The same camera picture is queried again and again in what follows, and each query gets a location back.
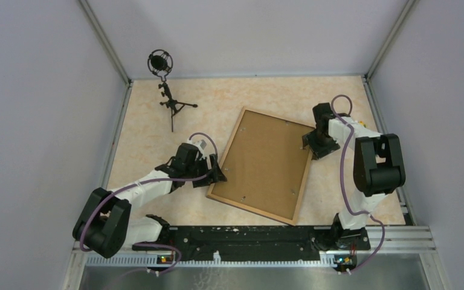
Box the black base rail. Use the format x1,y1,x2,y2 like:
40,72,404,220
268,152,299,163
132,225,371,263

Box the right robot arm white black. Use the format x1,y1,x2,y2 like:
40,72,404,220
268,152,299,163
302,103,405,249

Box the white cable duct strip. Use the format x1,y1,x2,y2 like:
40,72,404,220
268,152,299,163
85,252,337,269

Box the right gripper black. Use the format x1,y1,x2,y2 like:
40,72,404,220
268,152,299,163
301,129,339,161

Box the wooden picture frame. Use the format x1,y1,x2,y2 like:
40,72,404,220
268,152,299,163
206,106,316,227

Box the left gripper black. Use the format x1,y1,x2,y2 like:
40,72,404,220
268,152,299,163
185,153,227,187

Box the black microphone on tripod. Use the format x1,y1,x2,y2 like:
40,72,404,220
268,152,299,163
147,49,198,132

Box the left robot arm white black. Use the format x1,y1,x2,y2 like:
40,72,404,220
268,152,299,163
72,134,227,258

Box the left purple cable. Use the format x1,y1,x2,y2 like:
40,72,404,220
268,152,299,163
79,132,219,277

